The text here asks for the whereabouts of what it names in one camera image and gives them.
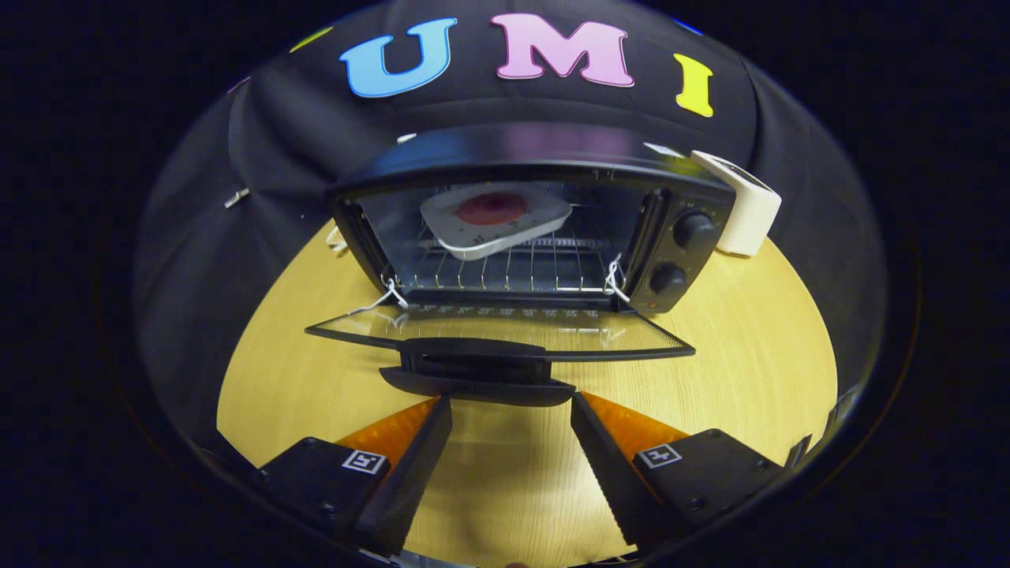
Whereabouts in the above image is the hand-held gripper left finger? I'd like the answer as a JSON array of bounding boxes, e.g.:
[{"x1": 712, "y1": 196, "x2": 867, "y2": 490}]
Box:
[{"x1": 256, "y1": 396, "x2": 454, "y2": 557}]

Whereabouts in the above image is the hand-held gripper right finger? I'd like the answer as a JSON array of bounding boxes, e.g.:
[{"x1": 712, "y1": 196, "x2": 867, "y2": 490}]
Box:
[{"x1": 570, "y1": 391, "x2": 786, "y2": 553}]

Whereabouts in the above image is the pink round ham slice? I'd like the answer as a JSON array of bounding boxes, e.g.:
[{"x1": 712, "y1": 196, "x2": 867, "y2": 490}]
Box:
[{"x1": 456, "y1": 192, "x2": 529, "y2": 226}]

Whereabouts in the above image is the white bread toaster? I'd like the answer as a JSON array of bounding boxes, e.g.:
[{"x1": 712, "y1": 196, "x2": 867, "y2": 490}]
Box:
[{"x1": 690, "y1": 150, "x2": 783, "y2": 257}]

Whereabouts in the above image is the white square plate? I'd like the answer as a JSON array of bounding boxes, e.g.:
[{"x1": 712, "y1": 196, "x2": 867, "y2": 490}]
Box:
[{"x1": 419, "y1": 181, "x2": 574, "y2": 262}]

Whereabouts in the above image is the black toaster oven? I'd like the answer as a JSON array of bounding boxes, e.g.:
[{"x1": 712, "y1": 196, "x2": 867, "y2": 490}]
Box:
[{"x1": 305, "y1": 121, "x2": 736, "y2": 409}]

